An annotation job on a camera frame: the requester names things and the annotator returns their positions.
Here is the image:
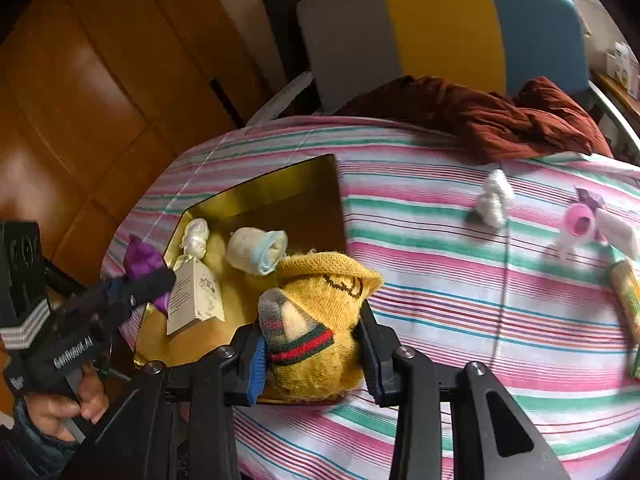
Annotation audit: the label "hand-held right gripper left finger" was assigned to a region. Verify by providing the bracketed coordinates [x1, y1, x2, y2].
[75, 322, 269, 480]

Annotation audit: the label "white packet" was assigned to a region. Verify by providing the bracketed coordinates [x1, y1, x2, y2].
[595, 207, 640, 248]

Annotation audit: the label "purple snack packet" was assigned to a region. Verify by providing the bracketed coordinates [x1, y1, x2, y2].
[123, 234, 176, 313]
[575, 187, 606, 211]

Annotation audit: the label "maroon blanket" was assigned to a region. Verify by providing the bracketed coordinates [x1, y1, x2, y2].
[335, 75, 613, 165]

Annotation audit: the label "yellow knitted sock pair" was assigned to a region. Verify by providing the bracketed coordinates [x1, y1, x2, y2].
[257, 251, 386, 403]

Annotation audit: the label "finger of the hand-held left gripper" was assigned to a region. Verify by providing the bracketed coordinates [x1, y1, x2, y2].
[65, 266, 177, 321]

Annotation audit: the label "person's left hand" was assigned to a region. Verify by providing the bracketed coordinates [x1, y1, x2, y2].
[22, 362, 111, 443]

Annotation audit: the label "thin grey cord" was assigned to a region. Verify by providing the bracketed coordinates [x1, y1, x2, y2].
[490, 217, 511, 368]

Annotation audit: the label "striped bed sheet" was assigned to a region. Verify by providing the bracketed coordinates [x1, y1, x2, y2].
[100, 115, 640, 480]

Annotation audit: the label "white boxes on desk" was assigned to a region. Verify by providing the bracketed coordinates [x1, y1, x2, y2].
[605, 42, 640, 101]

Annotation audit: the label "yellow green box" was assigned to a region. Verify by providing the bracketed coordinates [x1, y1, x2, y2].
[609, 257, 640, 343]

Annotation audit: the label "white bed rail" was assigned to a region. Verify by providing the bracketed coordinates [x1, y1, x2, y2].
[245, 71, 316, 128]
[590, 80, 640, 151]

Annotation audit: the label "wooden wardrobe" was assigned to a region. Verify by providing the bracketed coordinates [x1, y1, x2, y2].
[0, 0, 266, 286]

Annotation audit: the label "wooden side desk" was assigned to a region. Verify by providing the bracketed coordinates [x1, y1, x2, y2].
[592, 70, 640, 111]

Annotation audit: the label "black upright post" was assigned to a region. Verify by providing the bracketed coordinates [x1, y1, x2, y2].
[261, 0, 321, 116]

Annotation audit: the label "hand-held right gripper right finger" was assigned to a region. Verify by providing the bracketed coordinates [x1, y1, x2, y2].
[357, 300, 571, 480]

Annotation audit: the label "person's left forearm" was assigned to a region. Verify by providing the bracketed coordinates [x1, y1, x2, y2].
[0, 395, 76, 480]

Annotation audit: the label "white rolled sock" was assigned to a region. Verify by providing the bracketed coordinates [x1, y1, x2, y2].
[472, 169, 515, 231]

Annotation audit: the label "white blue sock ball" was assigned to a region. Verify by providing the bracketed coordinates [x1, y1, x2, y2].
[226, 227, 289, 277]

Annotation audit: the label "grey yellow blue headboard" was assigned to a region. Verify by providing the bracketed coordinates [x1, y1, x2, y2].
[297, 0, 591, 113]

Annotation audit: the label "pink plastic holder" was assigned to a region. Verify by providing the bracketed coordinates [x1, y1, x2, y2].
[547, 202, 601, 261]

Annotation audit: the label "gold tin box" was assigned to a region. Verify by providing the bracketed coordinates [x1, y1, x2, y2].
[132, 154, 351, 406]

